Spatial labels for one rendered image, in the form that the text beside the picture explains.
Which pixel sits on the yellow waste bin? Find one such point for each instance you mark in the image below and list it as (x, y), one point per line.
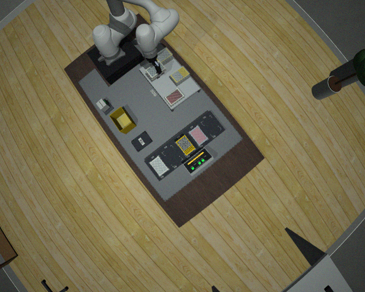
(117, 114)

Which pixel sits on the white multi-trough reservoir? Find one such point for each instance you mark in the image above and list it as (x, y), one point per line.
(151, 71)

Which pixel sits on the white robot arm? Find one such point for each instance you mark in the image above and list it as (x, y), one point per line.
(122, 21)

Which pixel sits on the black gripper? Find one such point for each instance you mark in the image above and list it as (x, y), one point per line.
(154, 62)

